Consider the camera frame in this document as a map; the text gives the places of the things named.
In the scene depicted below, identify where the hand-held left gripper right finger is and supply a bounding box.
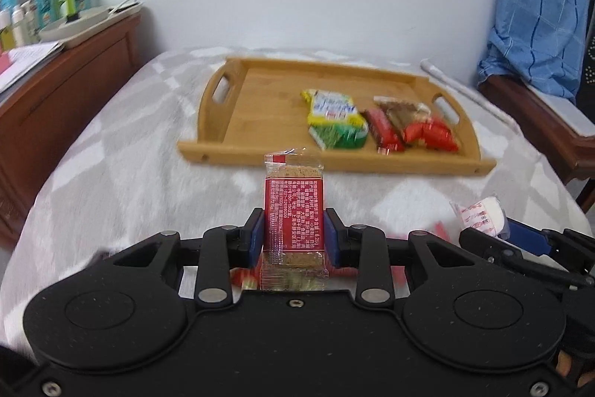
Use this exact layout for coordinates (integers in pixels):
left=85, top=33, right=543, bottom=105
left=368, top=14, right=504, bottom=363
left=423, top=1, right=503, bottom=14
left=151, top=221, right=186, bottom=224
left=324, top=207, right=470, bottom=308

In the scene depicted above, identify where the white seat cushion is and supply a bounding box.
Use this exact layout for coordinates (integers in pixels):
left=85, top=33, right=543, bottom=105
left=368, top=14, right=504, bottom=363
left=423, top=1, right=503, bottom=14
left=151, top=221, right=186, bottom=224
left=525, top=87, right=595, bottom=138

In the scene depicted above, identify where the wooden tray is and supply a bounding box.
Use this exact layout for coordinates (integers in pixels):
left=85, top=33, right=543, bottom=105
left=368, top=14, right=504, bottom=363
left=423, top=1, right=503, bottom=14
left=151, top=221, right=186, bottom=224
left=178, top=57, right=497, bottom=179

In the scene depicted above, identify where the white and pink snack packet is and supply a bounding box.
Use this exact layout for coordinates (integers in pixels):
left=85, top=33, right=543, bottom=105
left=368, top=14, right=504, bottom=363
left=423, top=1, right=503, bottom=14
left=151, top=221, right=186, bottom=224
left=450, top=193, right=509, bottom=240

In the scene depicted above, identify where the brown peanut snack packet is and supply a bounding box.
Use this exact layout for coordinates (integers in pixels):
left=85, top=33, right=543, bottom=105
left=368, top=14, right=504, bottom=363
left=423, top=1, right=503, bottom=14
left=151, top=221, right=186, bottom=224
left=373, top=96, right=433, bottom=130

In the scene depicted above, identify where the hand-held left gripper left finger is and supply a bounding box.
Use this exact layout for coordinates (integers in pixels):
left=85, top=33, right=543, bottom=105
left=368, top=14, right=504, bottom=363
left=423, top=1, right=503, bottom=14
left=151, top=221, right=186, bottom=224
left=100, top=207, right=266, bottom=309

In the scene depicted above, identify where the wooden chair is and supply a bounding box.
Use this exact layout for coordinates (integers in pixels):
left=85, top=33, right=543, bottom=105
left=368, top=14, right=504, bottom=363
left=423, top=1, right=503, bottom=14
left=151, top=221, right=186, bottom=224
left=479, top=74, right=595, bottom=212

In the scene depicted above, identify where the red biscuit packet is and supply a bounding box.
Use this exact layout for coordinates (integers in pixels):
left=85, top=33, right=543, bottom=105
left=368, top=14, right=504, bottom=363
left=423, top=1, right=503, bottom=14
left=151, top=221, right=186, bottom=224
left=259, top=150, right=330, bottom=292

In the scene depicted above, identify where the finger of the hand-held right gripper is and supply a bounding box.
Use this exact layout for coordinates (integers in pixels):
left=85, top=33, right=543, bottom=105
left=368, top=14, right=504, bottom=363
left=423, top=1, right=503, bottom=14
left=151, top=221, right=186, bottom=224
left=459, top=227, right=517, bottom=261
left=505, top=218, right=566, bottom=258

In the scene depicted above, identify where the white bottle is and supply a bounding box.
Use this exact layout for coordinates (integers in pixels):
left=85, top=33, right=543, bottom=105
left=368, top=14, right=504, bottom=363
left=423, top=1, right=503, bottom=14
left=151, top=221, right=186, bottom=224
left=12, top=4, right=24, bottom=47
left=23, top=0, right=41, bottom=43

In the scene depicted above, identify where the green pea snack packet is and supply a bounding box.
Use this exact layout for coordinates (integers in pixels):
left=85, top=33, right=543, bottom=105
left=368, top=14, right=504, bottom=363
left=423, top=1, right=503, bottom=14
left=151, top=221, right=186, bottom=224
left=311, top=122, right=370, bottom=151

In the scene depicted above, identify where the white plastic tray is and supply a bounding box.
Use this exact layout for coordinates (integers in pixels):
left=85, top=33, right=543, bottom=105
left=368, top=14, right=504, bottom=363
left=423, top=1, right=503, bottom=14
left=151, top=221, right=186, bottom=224
left=39, top=0, right=143, bottom=50

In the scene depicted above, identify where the red snack bar packet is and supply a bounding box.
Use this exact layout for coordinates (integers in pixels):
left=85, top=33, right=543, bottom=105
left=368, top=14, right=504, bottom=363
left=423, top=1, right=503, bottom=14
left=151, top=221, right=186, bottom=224
left=363, top=108, right=405, bottom=156

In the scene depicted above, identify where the stack of papers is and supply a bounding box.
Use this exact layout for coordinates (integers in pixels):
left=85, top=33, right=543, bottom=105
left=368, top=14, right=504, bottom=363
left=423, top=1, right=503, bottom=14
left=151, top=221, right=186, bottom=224
left=0, top=41, right=66, bottom=96

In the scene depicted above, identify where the wooden cabinet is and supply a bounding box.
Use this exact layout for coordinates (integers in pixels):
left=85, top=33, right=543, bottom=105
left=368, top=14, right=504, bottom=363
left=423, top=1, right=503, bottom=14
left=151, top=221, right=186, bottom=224
left=0, top=6, right=142, bottom=246

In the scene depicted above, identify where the blue checked cloth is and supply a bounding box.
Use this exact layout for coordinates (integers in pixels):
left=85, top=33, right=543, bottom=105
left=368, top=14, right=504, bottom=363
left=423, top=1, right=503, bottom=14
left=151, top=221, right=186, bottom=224
left=478, top=0, right=593, bottom=105

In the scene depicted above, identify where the yellow and blue snack packet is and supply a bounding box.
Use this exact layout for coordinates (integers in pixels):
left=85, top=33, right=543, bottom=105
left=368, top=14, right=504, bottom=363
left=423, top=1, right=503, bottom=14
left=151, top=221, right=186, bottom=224
left=301, top=89, right=368, bottom=129

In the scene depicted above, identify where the white cable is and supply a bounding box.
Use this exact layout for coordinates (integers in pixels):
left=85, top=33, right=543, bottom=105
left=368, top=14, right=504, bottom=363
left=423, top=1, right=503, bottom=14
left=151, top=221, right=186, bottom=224
left=109, top=0, right=141, bottom=15

